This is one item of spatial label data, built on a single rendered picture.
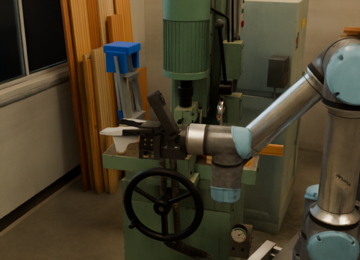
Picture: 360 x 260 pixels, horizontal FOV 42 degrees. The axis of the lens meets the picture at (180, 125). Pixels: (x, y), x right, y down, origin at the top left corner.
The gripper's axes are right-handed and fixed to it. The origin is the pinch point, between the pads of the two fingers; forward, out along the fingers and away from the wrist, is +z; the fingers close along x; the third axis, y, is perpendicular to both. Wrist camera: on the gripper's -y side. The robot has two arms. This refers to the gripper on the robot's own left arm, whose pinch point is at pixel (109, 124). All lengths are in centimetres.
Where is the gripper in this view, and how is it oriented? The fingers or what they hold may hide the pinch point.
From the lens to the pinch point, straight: 119.2
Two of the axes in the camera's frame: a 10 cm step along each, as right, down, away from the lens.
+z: -9.8, -0.7, 1.8
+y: -0.3, 9.8, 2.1
